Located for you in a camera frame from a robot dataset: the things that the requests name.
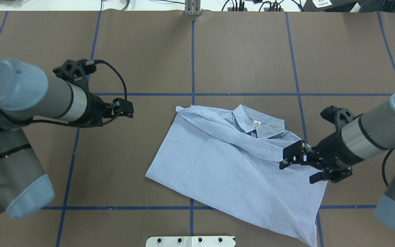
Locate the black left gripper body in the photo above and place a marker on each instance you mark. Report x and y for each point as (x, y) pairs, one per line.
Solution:
(95, 108)

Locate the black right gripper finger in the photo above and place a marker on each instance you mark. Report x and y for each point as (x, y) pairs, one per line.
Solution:
(296, 153)
(285, 164)

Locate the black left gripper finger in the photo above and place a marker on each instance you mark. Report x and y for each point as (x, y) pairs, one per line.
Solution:
(123, 113)
(122, 106)

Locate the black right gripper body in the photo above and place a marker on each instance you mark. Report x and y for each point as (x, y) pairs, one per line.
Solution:
(331, 151)

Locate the light blue striped shirt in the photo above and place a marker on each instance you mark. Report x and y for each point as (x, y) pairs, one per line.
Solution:
(229, 160)

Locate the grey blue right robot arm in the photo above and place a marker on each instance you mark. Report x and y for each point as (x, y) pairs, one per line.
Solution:
(355, 139)

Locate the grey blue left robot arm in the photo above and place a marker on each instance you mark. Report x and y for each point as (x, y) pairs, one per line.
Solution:
(28, 96)

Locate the black power strip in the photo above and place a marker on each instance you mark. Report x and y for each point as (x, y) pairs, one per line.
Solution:
(276, 8)

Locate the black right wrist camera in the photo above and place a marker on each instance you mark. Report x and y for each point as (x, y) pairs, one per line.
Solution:
(337, 116)

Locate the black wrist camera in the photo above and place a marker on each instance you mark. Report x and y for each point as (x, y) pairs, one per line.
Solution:
(337, 116)
(73, 70)

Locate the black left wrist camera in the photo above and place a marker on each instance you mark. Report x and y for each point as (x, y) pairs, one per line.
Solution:
(73, 70)

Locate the grey aluminium frame post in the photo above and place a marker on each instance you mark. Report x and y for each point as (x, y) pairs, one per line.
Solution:
(192, 7)

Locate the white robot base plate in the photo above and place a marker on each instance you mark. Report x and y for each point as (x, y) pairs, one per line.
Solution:
(191, 241)

